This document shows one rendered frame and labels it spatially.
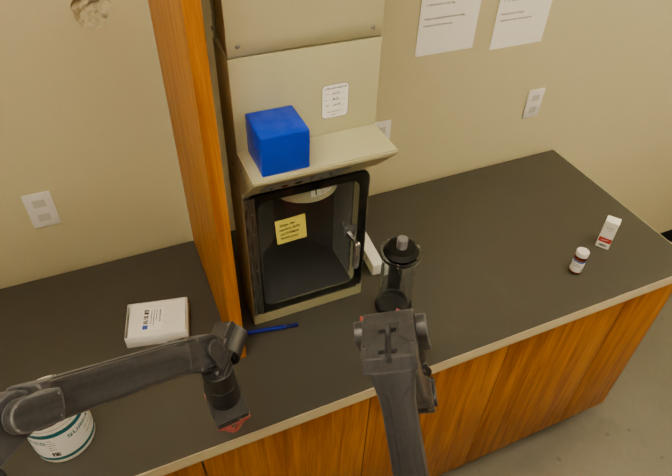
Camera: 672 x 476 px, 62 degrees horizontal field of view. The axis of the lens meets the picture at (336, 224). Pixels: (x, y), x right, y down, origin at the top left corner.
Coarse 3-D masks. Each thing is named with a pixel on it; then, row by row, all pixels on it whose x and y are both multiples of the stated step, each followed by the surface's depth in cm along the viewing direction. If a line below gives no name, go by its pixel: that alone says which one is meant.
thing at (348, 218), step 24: (288, 192) 127; (312, 192) 130; (336, 192) 133; (360, 192) 136; (264, 216) 129; (288, 216) 132; (312, 216) 135; (336, 216) 138; (360, 216) 142; (264, 240) 134; (312, 240) 140; (336, 240) 144; (360, 240) 148; (264, 264) 139; (288, 264) 142; (312, 264) 146; (336, 264) 150; (360, 264) 154; (264, 288) 144; (288, 288) 148; (312, 288) 152; (336, 288) 156; (264, 312) 150
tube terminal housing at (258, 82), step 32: (224, 64) 106; (256, 64) 106; (288, 64) 109; (320, 64) 111; (352, 64) 114; (224, 96) 114; (256, 96) 110; (288, 96) 113; (320, 96) 116; (352, 96) 119; (224, 128) 123; (320, 128) 121; (352, 288) 161; (256, 320) 153
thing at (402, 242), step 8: (392, 240) 146; (400, 240) 142; (408, 240) 146; (384, 248) 145; (392, 248) 144; (400, 248) 143; (408, 248) 144; (416, 248) 144; (392, 256) 142; (400, 256) 142; (408, 256) 142; (416, 256) 143
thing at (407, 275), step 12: (420, 252) 145; (384, 264) 146; (396, 264) 141; (408, 264) 141; (384, 276) 148; (396, 276) 145; (408, 276) 146; (384, 288) 150; (396, 288) 148; (408, 288) 149; (384, 300) 153; (396, 300) 151; (408, 300) 154
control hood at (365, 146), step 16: (352, 128) 124; (368, 128) 124; (320, 144) 119; (336, 144) 119; (352, 144) 119; (368, 144) 120; (384, 144) 120; (240, 160) 115; (320, 160) 115; (336, 160) 115; (352, 160) 116; (368, 160) 117; (384, 160) 125; (240, 176) 119; (256, 176) 110; (272, 176) 110; (288, 176) 111; (304, 176) 114; (256, 192) 120
